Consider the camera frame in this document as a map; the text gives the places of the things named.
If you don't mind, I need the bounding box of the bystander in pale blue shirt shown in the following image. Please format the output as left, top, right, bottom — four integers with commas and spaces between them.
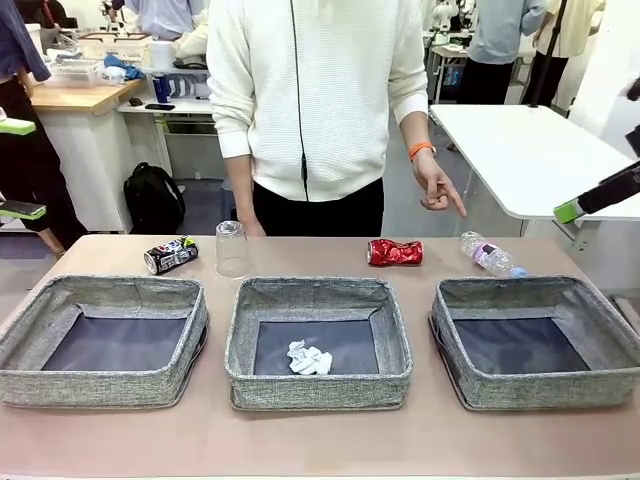
462, 0, 549, 106
123, 0, 211, 42

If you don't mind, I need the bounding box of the blue cloth bag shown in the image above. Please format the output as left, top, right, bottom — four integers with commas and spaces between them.
101, 53, 147, 82

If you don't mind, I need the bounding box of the person's left hand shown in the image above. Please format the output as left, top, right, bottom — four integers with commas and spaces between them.
410, 148, 469, 219

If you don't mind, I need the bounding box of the crushed red cola can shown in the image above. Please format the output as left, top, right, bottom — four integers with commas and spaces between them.
367, 238, 425, 268

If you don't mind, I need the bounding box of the bystander in blue jacket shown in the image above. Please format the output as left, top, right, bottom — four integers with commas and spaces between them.
0, 0, 90, 256

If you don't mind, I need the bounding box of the bystander in cream top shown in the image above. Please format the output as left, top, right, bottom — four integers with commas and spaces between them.
522, 0, 609, 109

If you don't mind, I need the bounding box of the clear plastic storage box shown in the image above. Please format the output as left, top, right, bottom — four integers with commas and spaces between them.
48, 59, 105, 88

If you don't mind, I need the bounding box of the white paper ball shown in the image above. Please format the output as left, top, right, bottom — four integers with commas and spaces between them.
286, 338, 334, 376

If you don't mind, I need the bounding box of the black backpack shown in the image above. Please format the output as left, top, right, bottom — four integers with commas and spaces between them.
122, 160, 188, 235

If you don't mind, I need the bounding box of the clear plastic bottle blue cap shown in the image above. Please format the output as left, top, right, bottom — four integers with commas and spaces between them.
459, 230, 529, 280

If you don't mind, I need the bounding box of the white background desk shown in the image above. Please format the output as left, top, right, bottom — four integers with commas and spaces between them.
426, 42, 476, 105

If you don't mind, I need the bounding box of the white table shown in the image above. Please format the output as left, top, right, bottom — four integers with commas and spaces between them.
428, 103, 640, 256

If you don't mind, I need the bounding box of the white cabinet with wooden top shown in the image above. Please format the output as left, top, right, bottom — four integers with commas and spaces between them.
28, 77, 147, 235

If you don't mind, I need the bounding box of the clear plastic cup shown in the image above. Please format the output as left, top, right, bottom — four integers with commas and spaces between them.
214, 219, 250, 280

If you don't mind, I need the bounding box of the thin black neck cord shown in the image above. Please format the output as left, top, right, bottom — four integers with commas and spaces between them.
292, 0, 310, 201

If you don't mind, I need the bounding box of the orange band wristwatch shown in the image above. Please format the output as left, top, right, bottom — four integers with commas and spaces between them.
408, 141, 438, 163

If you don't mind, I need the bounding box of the white office desk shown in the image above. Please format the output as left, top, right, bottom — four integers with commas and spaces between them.
116, 97, 217, 180

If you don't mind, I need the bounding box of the person's left forearm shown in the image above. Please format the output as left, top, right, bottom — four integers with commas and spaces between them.
397, 108, 436, 151

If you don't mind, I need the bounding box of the person's right forearm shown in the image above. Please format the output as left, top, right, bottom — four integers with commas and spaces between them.
227, 153, 264, 224

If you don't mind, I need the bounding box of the crushed black Pepsi can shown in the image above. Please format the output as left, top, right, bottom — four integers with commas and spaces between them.
143, 235, 200, 276

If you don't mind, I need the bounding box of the white paper roll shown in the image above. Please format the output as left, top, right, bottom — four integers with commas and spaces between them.
149, 39, 177, 70

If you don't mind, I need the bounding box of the white crate with wooden rim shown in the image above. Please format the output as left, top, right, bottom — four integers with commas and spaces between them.
78, 31, 154, 69

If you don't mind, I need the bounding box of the person in white sweater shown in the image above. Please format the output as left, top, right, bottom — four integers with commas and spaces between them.
205, 0, 430, 237

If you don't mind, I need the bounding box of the grey fabric basket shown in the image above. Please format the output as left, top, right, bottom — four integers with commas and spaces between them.
428, 275, 640, 412
224, 276, 414, 412
0, 274, 210, 409

